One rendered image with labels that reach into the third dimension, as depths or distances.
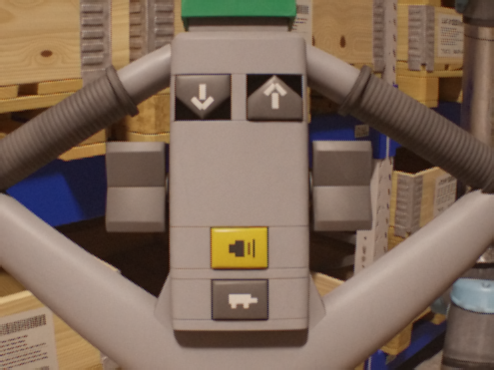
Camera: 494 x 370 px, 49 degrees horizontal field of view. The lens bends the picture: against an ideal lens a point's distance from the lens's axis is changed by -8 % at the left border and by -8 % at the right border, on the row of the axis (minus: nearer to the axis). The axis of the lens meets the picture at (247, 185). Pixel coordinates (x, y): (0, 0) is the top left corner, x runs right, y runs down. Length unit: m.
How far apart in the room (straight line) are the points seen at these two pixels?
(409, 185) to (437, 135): 1.53
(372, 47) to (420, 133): 1.24
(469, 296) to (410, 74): 1.22
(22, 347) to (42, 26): 0.57
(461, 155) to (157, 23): 0.81
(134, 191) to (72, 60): 0.67
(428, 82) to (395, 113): 1.51
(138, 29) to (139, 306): 0.80
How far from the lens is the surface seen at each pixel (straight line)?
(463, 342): 0.79
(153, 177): 0.39
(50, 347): 1.12
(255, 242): 0.38
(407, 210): 1.96
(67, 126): 0.41
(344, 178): 0.39
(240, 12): 0.41
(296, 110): 0.38
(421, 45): 1.89
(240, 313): 0.38
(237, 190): 0.38
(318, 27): 1.46
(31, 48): 1.00
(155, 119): 1.14
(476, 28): 1.02
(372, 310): 0.41
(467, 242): 0.42
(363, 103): 0.40
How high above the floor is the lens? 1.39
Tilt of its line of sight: 14 degrees down
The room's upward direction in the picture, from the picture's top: straight up
